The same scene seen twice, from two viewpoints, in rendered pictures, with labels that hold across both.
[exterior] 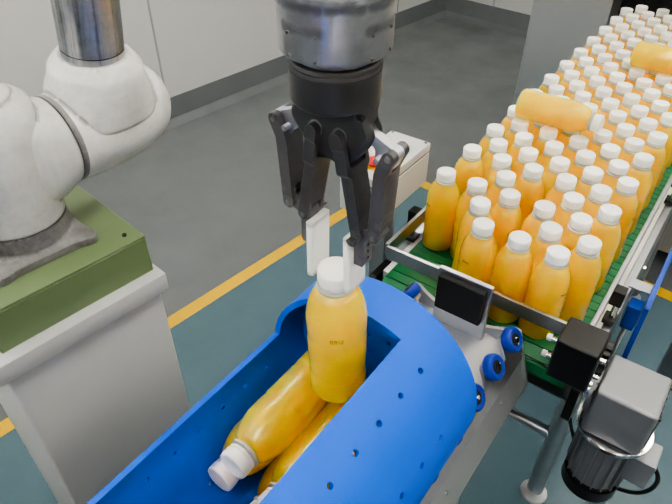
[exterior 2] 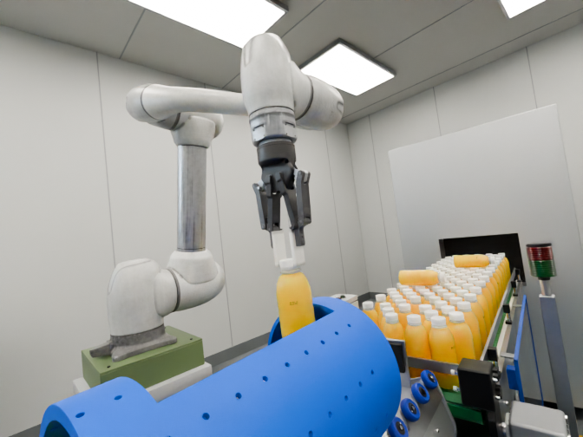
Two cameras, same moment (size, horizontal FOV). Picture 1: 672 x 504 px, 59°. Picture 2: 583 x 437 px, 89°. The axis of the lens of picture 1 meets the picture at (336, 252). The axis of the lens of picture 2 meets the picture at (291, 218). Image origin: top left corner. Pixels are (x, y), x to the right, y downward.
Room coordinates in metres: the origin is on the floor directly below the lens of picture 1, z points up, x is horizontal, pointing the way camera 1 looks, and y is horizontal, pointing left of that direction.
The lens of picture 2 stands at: (-0.11, -0.05, 1.37)
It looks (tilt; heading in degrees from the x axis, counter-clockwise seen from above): 3 degrees up; 3
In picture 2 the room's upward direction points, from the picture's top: 7 degrees counter-clockwise
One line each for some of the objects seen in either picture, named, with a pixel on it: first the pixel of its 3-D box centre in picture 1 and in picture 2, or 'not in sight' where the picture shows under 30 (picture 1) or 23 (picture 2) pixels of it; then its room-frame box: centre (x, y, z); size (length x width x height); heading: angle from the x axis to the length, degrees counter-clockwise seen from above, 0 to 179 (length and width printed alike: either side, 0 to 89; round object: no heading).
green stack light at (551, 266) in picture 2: not in sight; (541, 267); (0.85, -0.74, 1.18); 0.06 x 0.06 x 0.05
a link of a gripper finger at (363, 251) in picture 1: (370, 245); (302, 231); (0.43, -0.03, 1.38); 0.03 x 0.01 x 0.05; 54
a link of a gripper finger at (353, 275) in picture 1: (354, 259); (297, 246); (0.45, -0.02, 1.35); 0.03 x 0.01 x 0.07; 144
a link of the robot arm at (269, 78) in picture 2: not in sight; (271, 80); (0.46, -0.01, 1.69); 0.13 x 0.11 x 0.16; 142
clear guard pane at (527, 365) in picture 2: not in sight; (532, 384); (1.11, -0.81, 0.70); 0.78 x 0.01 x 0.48; 144
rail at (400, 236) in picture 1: (534, 109); not in sight; (1.59, -0.57, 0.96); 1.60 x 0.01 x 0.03; 144
